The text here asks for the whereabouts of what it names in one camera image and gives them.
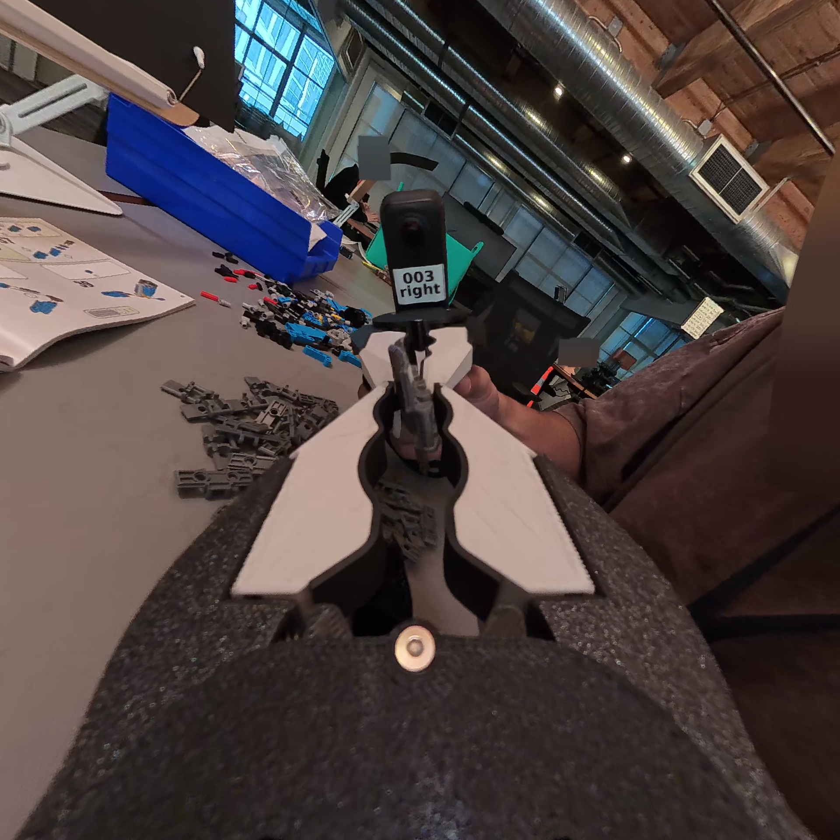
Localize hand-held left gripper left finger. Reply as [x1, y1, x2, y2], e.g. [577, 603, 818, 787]
[230, 382, 396, 599]

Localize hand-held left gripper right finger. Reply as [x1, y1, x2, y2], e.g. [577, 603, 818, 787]
[438, 382, 598, 599]

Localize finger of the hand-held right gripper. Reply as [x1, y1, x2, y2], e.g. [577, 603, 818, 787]
[425, 325, 475, 391]
[357, 331, 403, 395]

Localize pile of grey track links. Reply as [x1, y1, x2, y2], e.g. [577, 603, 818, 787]
[159, 376, 438, 567]

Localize grey desk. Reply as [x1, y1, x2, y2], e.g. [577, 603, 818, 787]
[0, 123, 398, 840]

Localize person's right hand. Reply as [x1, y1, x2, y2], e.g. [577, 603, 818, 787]
[390, 365, 505, 475]

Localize black equipment case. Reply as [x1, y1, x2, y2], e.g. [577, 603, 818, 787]
[451, 274, 593, 403]

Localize heap of mixed coloured bricks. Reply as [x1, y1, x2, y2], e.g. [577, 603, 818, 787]
[238, 281, 376, 370]

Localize clear plastic bags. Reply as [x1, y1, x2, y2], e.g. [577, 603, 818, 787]
[182, 123, 343, 232]

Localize scattered black and red pins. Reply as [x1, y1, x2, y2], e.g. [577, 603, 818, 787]
[199, 248, 268, 311]

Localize large paned window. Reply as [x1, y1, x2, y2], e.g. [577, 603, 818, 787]
[231, 0, 337, 140]

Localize blue plastic bin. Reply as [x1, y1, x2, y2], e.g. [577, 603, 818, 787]
[104, 91, 345, 284]

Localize white vent grille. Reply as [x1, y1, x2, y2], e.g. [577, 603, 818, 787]
[688, 133, 771, 225]

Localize open instruction booklet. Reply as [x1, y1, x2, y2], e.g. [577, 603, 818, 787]
[0, 215, 198, 374]

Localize black partition panel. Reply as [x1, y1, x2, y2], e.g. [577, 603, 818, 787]
[66, 0, 238, 133]

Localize silver ventilation duct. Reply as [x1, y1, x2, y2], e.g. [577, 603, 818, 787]
[333, 0, 809, 298]

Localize white wall sign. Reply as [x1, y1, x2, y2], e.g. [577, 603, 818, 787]
[679, 295, 726, 341]

